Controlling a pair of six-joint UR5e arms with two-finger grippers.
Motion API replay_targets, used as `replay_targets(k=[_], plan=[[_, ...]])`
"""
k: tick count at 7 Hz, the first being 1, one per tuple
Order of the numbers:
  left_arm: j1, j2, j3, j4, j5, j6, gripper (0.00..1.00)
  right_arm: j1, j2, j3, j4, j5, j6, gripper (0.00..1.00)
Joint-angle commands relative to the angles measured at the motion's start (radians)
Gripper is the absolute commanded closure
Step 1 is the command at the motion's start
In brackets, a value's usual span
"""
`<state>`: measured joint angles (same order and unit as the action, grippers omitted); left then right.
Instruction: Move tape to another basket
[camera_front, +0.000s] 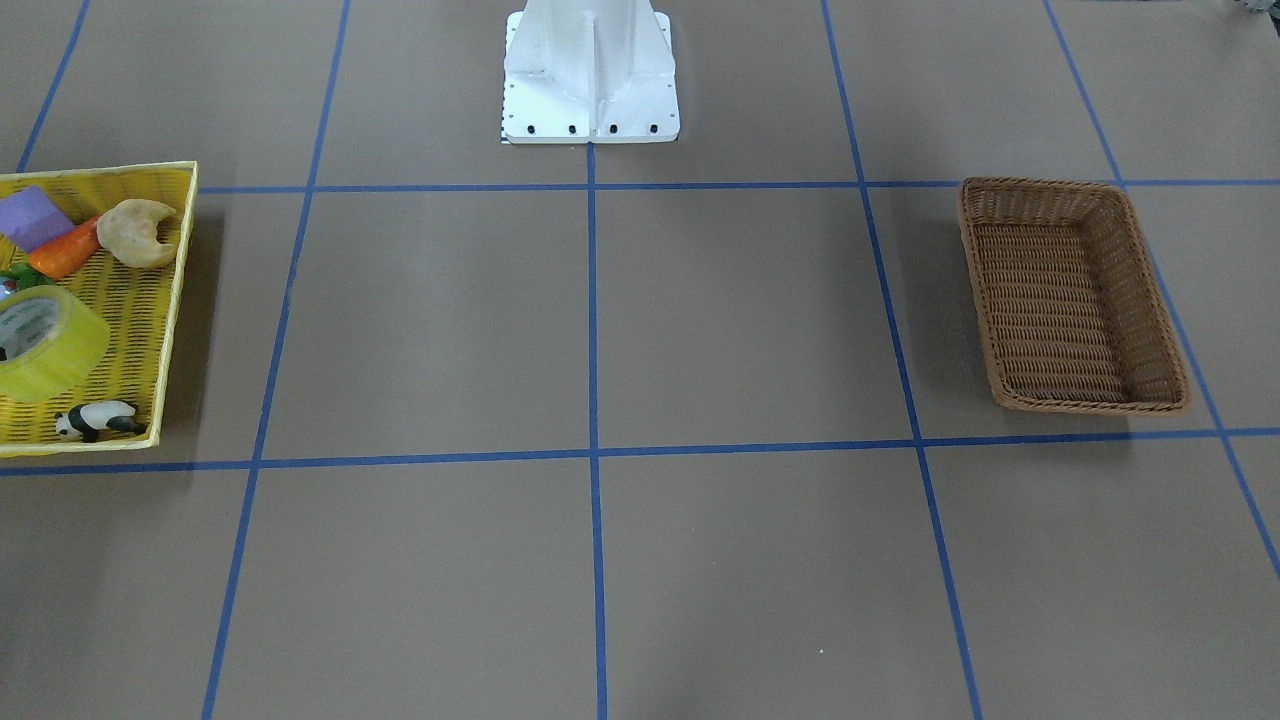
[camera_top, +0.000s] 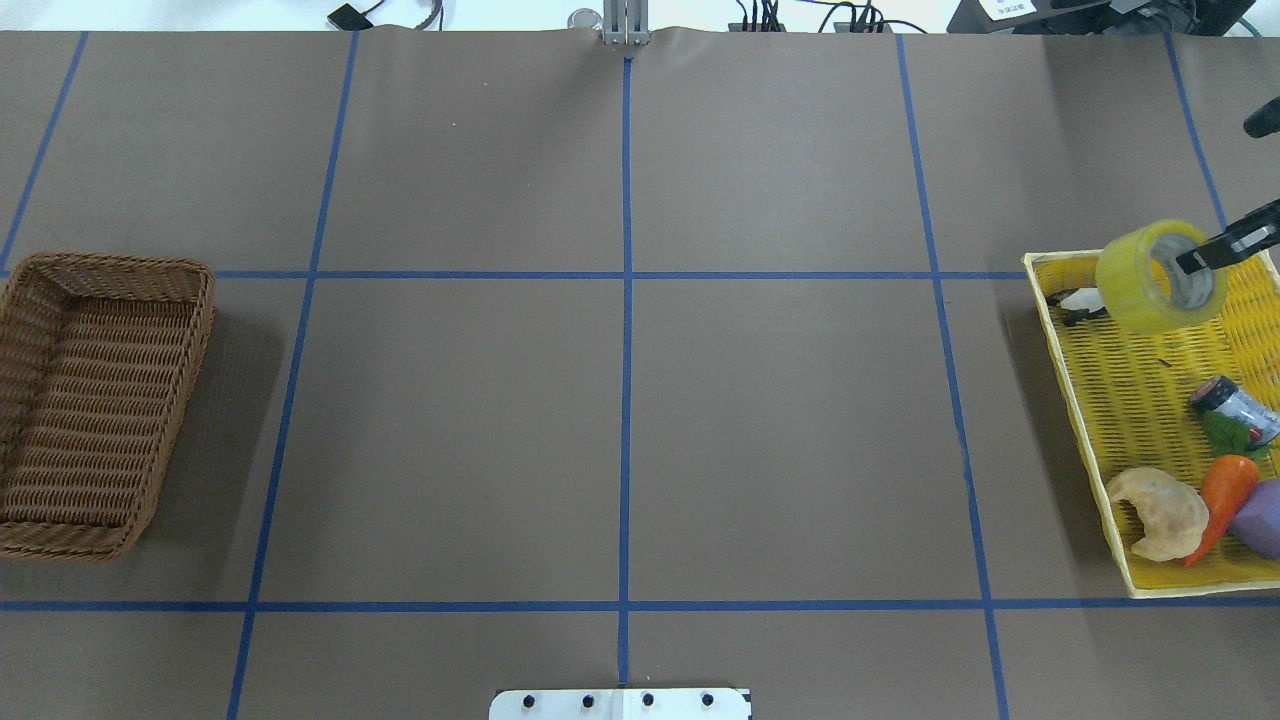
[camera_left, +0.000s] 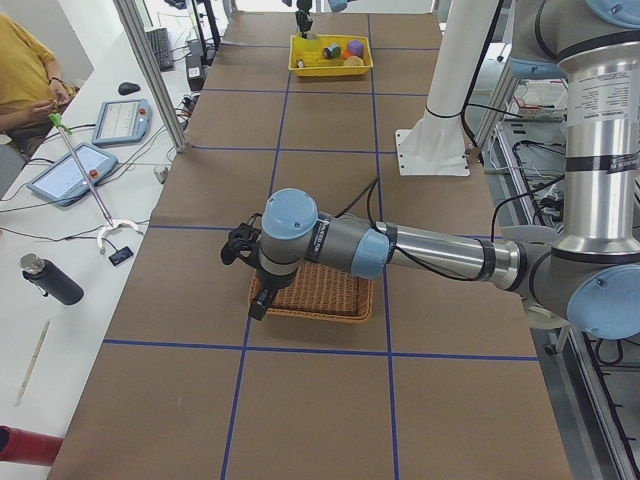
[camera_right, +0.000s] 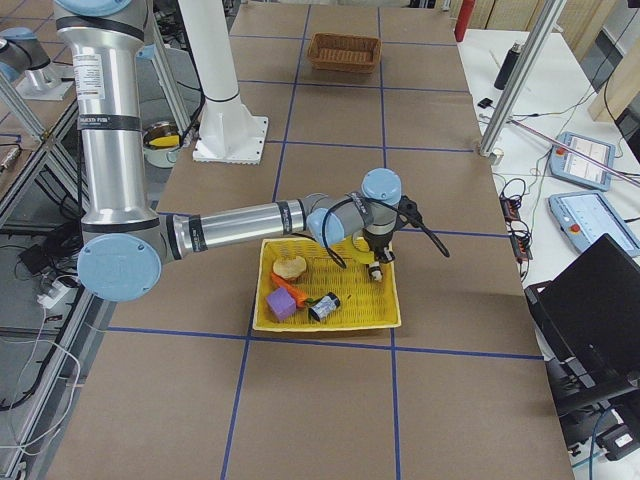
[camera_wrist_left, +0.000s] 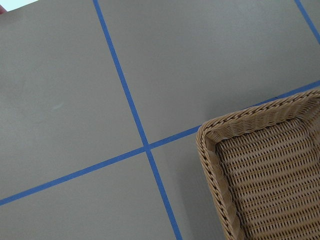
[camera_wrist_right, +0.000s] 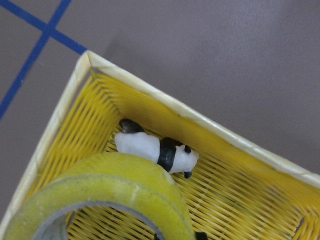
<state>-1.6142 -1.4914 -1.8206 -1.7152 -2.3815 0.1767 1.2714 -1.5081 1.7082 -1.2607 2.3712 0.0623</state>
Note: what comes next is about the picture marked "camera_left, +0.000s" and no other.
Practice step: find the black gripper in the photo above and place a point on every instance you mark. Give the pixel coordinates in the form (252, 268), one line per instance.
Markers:
(273, 280)
(302, 20)

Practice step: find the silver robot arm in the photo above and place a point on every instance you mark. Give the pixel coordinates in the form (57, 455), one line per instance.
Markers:
(336, 5)
(589, 275)

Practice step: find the yellow woven basket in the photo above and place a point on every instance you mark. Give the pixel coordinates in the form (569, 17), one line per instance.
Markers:
(310, 51)

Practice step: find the brown wicker basket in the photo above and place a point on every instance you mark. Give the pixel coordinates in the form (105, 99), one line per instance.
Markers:
(322, 293)

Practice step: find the tan sponge ball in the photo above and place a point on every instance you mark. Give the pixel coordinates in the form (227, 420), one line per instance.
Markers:
(353, 61)

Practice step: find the black keyboard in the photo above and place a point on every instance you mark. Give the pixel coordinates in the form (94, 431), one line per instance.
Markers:
(158, 40)

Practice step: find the black computer mouse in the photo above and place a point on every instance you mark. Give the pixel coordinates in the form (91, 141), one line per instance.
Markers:
(127, 88)

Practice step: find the upper blue teach pendant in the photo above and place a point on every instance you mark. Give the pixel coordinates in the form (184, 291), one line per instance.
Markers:
(122, 122)

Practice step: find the blue teach pendant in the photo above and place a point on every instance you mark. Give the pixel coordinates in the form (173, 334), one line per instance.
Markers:
(62, 182)
(122, 122)

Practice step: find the black water bottle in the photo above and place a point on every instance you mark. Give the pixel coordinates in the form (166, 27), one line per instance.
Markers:
(44, 274)

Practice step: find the lower blue teach pendant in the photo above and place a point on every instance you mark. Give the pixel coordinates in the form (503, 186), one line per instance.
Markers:
(62, 182)

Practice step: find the wooden paint brush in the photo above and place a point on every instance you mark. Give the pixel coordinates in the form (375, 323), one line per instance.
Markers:
(32, 364)

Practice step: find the reacher grabber stick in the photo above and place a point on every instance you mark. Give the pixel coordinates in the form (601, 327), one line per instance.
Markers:
(111, 224)

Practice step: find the person in yellow shirt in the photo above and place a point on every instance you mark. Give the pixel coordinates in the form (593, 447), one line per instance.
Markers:
(32, 87)

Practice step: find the red fire extinguisher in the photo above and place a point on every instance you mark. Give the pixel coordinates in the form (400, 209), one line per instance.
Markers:
(27, 447)

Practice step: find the aluminium frame post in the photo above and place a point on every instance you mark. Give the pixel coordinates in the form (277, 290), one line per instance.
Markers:
(134, 29)

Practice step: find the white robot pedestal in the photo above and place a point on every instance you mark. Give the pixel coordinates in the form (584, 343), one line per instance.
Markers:
(435, 146)

